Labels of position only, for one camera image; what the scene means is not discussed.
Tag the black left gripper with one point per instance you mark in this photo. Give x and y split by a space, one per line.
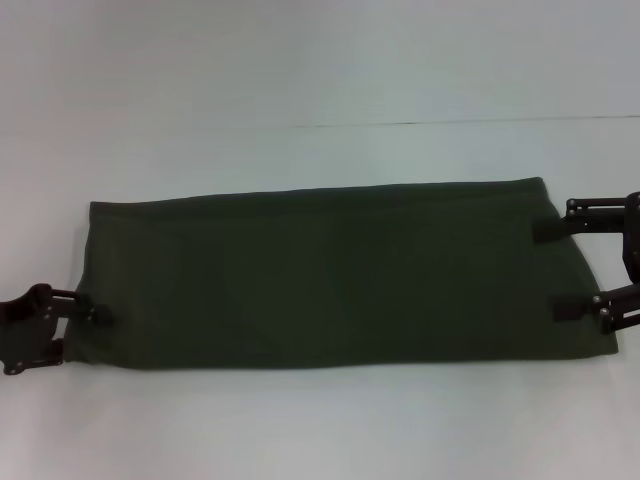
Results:
30 330

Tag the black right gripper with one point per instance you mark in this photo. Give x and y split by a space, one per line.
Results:
632 235

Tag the dark green t-shirt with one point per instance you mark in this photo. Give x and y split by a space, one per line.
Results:
330 280

